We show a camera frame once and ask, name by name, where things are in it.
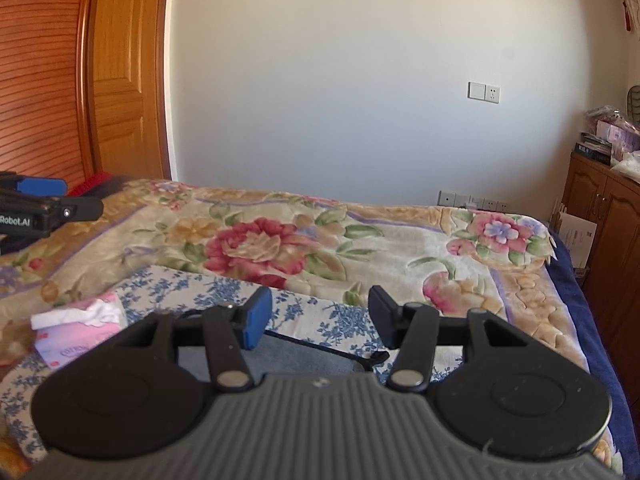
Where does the white wall power strip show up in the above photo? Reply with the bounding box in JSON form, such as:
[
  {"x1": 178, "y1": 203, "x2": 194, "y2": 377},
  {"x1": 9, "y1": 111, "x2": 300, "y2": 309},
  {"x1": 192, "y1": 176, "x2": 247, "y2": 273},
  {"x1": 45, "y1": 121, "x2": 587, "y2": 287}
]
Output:
[{"x1": 437, "y1": 191, "x2": 509, "y2": 214}]

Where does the purple and grey microfibre towel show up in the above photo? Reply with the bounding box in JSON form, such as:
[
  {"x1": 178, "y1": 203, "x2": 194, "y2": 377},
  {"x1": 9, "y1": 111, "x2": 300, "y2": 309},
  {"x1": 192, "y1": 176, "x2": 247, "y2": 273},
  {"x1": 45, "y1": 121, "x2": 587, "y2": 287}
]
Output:
[{"x1": 172, "y1": 310, "x2": 390, "y2": 385}]

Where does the brown wooden cabinet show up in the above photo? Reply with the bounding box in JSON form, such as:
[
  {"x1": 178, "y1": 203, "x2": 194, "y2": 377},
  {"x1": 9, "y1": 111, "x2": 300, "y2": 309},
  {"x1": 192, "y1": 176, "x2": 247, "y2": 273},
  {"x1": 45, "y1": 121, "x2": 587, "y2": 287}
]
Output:
[{"x1": 562, "y1": 152, "x2": 640, "y2": 386}]

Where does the dark blue bed sheet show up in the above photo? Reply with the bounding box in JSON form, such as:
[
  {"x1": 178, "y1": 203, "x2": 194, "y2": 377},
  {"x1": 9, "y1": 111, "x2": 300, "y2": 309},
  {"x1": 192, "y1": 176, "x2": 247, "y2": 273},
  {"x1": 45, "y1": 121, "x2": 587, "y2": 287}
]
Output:
[{"x1": 547, "y1": 231, "x2": 639, "y2": 479}]

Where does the white wall switch socket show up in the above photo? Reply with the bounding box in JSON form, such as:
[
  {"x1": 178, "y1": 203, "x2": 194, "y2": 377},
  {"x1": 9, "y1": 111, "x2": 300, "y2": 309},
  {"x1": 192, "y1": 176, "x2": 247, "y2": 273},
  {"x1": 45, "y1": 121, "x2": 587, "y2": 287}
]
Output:
[{"x1": 468, "y1": 81, "x2": 500, "y2": 104}]

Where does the pink cotton tissue box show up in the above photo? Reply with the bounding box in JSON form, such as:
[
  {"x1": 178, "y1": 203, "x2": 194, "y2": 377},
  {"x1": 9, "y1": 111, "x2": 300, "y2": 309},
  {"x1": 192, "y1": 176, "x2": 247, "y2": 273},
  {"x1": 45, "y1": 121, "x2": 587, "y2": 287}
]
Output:
[{"x1": 30, "y1": 292, "x2": 128, "y2": 370}]

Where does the colourful floral bed blanket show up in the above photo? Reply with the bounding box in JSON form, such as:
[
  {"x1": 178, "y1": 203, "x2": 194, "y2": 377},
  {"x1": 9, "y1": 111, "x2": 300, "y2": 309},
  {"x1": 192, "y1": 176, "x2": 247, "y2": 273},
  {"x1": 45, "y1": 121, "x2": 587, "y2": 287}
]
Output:
[{"x1": 0, "y1": 178, "x2": 626, "y2": 478}]

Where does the white paper bag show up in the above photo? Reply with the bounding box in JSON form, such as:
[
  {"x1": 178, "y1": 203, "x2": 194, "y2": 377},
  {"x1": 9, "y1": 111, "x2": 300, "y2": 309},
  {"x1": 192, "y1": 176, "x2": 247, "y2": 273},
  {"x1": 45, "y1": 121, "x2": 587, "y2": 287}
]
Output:
[{"x1": 558, "y1": 212, "x2": 597, "y2": 270}]

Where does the pink box on cabinet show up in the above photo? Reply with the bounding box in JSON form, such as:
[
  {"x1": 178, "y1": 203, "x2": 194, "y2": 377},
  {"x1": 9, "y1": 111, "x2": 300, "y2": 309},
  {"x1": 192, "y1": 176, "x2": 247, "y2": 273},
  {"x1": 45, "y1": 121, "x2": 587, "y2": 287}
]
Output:
[{"x1": 596, "y1": 120, "x2": 639, "y2": 159}]

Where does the wooden panelled room door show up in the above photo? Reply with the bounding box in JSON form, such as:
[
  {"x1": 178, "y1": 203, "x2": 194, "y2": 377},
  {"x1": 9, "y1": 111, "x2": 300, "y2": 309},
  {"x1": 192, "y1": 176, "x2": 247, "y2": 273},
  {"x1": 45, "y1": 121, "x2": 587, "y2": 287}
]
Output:
[{"x1": 86, "y1": 0, "x2": 170, "y2": 178}]

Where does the wooden slatted wardrobe door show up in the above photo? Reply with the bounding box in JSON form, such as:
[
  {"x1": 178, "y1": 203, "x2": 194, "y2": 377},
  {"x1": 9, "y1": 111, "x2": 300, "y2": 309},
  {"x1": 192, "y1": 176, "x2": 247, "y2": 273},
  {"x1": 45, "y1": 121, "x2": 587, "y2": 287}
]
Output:
[{"x1": 1, "y1": 0, "x2": 93, "y2": 186}]

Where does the white plastic bag on cabinet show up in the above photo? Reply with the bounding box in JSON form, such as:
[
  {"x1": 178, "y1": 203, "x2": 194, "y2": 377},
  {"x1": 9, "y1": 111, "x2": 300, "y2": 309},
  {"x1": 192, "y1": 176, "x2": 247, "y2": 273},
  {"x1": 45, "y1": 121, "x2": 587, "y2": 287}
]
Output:
[{"x1": 611, "y1": 151, "x2": 640, "y2": 183}]

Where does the red cloth at bedside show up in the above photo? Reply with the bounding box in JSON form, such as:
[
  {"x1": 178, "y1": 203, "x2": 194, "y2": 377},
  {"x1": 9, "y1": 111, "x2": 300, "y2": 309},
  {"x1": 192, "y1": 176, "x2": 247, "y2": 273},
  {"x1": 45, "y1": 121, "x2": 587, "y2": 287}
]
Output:
[{"x1": 67, "y1": 171, "x2": 114, "y2": 197}]

